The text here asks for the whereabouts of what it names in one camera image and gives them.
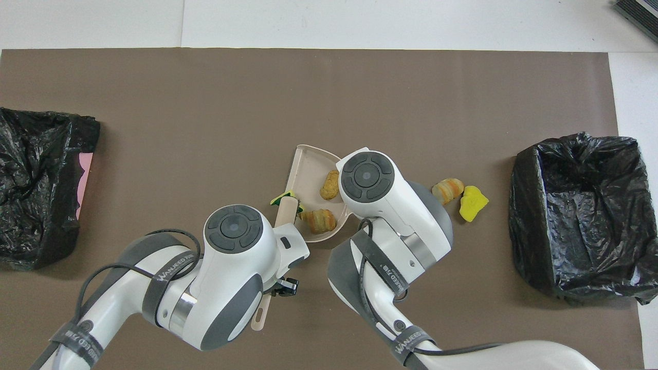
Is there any yellow foam chunk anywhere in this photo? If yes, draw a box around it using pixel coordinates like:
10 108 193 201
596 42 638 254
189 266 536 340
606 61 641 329
459 186 489 223

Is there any beige plastic dustpan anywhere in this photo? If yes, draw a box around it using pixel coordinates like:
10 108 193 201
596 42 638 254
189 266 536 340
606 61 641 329
284 144 359 243

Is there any brown toy bread roll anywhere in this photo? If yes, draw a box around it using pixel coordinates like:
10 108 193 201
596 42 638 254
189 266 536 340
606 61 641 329
319 170 340 201

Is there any toy croissant piece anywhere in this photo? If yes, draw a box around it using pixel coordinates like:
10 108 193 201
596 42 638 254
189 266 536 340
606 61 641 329
432 178 465 207
300 208 338 235

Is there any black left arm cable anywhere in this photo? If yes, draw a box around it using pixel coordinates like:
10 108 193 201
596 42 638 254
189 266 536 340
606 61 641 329
31 229 202 370

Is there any yellow green sponge piece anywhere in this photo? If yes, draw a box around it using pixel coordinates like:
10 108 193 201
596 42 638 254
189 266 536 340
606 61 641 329
270 190 305 212

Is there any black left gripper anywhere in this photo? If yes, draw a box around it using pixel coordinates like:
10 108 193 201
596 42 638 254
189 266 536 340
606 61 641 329
272 277 300 297

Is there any brown paper table mat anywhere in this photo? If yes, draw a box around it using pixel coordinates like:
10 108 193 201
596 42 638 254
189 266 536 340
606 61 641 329
0 48 646 370

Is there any black plastic trash bag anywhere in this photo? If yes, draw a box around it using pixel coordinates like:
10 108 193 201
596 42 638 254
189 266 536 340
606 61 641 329
508 132 658 307
0 107 101 271

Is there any beige brush with black bristles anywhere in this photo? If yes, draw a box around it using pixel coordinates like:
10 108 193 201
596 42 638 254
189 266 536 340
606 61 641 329
251 198 300 330

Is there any pink plastic bin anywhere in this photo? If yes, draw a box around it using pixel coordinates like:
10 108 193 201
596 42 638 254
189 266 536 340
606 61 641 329
76 152 94 220

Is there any dark ribbed device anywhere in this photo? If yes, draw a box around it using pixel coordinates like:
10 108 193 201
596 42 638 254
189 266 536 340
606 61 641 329
613 0 658 44

